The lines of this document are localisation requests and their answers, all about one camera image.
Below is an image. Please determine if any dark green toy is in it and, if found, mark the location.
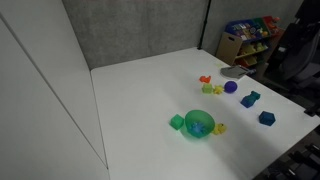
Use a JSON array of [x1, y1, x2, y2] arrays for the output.
[[248, 90, 262, 101]]

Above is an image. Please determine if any green cube block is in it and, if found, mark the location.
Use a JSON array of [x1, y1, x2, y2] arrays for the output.
[[169, 113, 185, 131]]

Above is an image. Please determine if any orange toy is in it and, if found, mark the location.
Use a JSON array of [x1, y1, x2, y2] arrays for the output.
[[198, 75, 212, 84]]

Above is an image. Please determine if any light green block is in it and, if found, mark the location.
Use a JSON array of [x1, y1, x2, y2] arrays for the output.
[[201, 83, 214, 95]]

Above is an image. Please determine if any translucent green bowl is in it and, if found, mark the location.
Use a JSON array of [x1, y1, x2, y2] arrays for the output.
[[184, 109, 216, 139]]

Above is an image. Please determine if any blue spiky toy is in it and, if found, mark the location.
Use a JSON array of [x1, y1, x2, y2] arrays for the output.
[[189, 121, 206, 136]]

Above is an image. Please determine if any yellow star toy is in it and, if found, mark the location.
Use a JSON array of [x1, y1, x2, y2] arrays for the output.
[[213, 85, 225, 96]]

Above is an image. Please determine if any wooden toy shelf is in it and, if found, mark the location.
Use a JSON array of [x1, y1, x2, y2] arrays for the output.
[[215, 15, 287, 69]]

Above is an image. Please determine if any blue cube block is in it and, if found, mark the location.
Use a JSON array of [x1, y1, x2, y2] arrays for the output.
[[240, 95, 256, 109]]

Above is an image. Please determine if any dark blue hexagonal block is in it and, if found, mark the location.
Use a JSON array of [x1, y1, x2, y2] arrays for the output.
[[258, 110, 277, 127]]

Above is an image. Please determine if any purple ball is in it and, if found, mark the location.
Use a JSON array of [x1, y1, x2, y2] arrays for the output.
[[223, 80, 239, 94]]

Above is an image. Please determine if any black pole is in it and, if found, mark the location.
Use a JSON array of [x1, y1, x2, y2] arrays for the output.
[[197, 0, 212, 51]]

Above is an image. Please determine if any blue storage bin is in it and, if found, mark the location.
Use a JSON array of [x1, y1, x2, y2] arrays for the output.
[[224, 19, 264, 42]]

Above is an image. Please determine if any red storage bin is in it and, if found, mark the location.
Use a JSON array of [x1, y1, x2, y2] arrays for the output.
[[262, 15, 282, 35]]

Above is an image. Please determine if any black bracket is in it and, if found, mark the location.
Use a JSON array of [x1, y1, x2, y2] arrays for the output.
[[303, 103, 320, 118]]

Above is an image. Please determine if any black equipment frame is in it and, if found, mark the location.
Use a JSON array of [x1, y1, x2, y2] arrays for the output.
[[258, 131, 320, 180]]

